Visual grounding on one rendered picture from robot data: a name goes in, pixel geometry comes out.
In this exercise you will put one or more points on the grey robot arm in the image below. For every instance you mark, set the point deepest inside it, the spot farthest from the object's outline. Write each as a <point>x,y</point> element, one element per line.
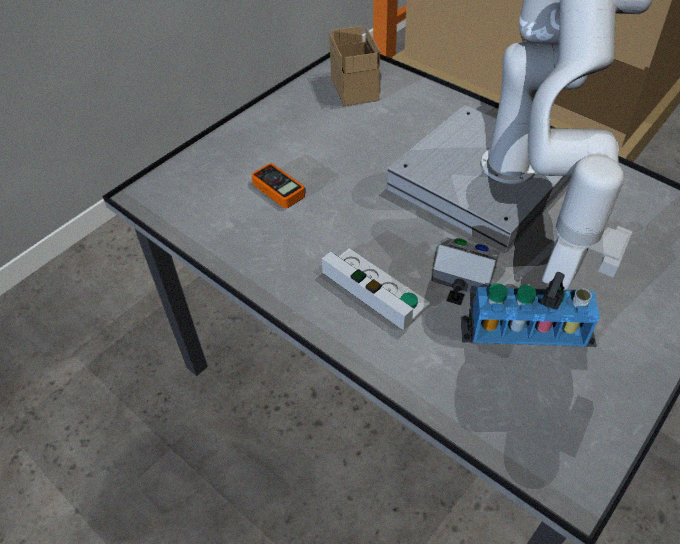
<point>585,30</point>

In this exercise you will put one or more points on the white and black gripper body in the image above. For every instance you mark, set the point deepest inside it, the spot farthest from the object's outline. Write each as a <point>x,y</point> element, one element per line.
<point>566,258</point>

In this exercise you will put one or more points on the orange pocket multimeter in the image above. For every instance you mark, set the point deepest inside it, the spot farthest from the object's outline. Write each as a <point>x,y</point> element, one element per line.
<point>278,185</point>

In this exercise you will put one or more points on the brown cardboard box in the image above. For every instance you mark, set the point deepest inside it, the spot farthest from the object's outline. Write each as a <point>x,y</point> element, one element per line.
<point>361,81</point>

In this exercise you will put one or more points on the white tube neck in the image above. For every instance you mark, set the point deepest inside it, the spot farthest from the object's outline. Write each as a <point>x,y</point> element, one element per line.
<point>582,296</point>

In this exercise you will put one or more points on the black table edge trim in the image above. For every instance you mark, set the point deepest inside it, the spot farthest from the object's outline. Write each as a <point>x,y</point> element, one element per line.
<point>337,366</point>

